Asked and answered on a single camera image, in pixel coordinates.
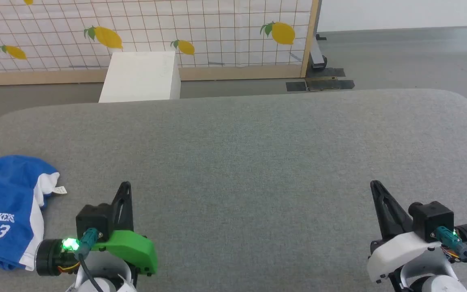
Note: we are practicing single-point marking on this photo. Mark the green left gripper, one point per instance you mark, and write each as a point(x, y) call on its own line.
point(134, 247)

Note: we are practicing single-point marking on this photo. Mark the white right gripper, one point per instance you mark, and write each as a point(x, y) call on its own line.
point(399, 249)

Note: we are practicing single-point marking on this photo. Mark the blue Lakers shorts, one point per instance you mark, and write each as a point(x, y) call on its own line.
point(2, 194)

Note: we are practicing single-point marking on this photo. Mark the white rectangular box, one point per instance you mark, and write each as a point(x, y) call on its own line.
point(140, 77)

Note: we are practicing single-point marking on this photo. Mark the long black floor plate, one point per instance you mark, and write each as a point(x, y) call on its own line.
point(322, 85)

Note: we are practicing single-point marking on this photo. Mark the small black floor plate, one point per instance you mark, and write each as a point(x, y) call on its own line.
point(326, 72)

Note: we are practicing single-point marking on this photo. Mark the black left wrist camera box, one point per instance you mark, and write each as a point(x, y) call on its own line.
point(93, 219)

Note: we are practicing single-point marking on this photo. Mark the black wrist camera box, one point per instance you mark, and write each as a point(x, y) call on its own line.
point(93, 219)
point(432, 219)

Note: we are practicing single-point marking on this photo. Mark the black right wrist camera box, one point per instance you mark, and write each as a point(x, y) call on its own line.
point(432, 219)

